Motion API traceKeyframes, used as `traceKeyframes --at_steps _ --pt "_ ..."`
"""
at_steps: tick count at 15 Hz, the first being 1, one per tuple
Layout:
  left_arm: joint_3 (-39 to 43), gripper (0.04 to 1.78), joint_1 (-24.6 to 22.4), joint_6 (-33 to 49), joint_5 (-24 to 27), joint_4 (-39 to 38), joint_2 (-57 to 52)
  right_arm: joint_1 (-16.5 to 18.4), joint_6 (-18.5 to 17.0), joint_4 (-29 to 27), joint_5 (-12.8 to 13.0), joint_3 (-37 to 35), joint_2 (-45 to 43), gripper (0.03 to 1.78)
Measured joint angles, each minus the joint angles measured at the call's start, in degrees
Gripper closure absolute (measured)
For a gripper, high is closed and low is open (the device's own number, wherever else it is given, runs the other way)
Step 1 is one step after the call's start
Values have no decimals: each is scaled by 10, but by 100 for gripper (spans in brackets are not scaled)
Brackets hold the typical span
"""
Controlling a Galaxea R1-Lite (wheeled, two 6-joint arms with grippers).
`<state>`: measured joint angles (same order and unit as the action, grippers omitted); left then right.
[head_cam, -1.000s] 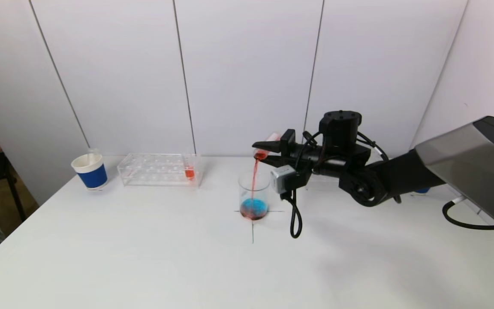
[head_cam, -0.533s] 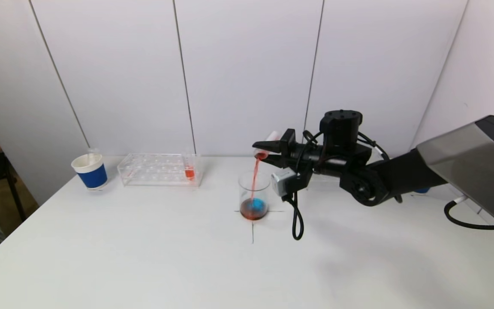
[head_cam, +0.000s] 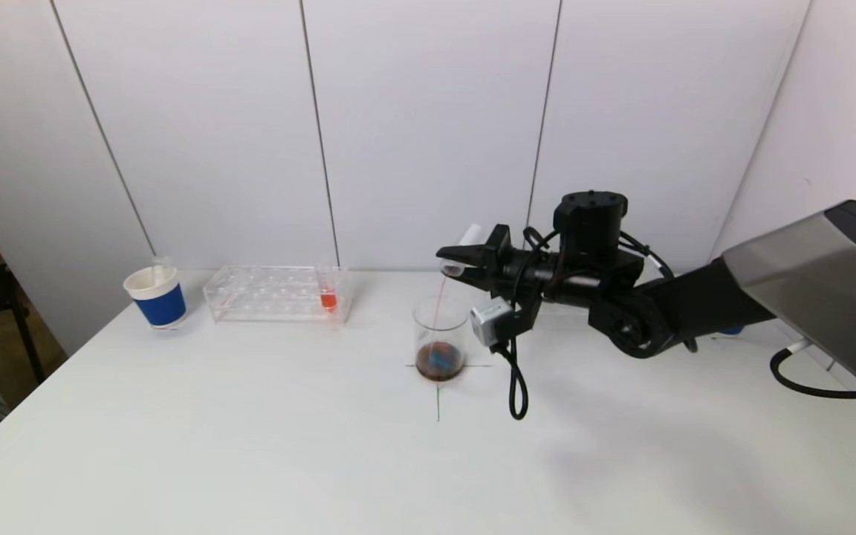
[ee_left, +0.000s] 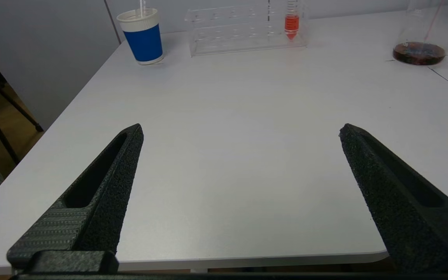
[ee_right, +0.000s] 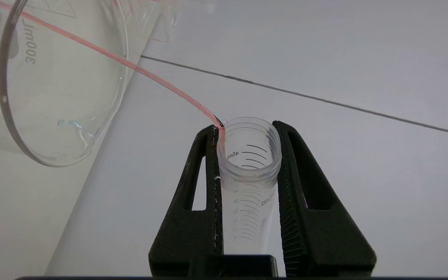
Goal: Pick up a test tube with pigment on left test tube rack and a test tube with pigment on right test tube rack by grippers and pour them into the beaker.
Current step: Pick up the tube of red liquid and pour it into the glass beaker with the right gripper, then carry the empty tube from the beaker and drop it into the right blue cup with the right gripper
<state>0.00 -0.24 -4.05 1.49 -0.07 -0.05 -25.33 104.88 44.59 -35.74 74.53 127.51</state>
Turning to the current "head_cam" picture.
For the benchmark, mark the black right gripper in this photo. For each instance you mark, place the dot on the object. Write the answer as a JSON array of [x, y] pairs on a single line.
[[500, 258]]

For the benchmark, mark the red pigment test tube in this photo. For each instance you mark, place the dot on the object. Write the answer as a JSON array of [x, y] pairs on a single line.
[[452, 269]]

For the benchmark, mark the blue pigment test tube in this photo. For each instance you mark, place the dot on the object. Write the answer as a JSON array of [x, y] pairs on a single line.
[[163, 266]]

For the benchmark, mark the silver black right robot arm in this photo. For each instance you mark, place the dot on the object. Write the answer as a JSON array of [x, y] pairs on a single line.
[[695, 305]]

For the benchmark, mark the clear glass beaker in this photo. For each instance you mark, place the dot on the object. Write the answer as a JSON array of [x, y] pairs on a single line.
[[439, 360]]

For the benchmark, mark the orange-red pigment test tube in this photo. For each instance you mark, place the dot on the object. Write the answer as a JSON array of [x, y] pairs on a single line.
[[329, 300]]

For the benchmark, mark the black metal stand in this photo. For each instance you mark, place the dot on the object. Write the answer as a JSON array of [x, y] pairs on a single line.
[[27, 342]]

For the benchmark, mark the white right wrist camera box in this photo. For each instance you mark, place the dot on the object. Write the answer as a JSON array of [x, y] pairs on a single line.
[[491, 321]]

